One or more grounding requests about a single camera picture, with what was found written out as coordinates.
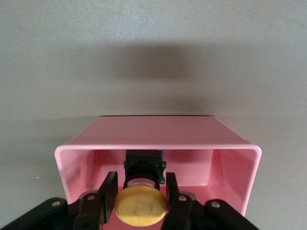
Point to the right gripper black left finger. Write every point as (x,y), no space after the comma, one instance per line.
(96,210)

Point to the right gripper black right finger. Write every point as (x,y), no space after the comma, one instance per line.
(180,210)

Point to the yellow mushroom push button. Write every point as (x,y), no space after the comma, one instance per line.
(140,206)

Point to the pink plastic bin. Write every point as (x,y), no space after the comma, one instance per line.
(156,131)

